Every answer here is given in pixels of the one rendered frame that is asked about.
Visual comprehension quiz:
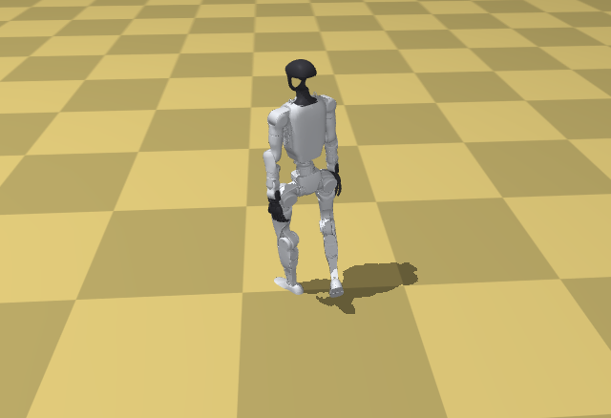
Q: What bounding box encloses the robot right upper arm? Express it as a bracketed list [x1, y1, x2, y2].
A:
[319, 94, 336, 143]

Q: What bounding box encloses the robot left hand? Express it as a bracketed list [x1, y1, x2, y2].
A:
[268, 190, 290, 222]

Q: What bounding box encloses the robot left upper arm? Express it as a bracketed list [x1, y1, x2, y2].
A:
[267, 107, 290, 162]

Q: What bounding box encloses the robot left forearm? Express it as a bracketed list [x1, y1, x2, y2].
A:
[263, 151, 281, 199]

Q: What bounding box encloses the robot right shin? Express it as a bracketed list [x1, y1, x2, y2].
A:
[323, 219, 339, 280]

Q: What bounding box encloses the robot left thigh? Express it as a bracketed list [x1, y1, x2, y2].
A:
[271, 181, 299, 250]

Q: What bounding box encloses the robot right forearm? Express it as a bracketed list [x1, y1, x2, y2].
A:
[325, 136, 339, 172]

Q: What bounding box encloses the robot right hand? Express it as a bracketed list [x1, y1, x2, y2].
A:
[330, 163, 342, 197]

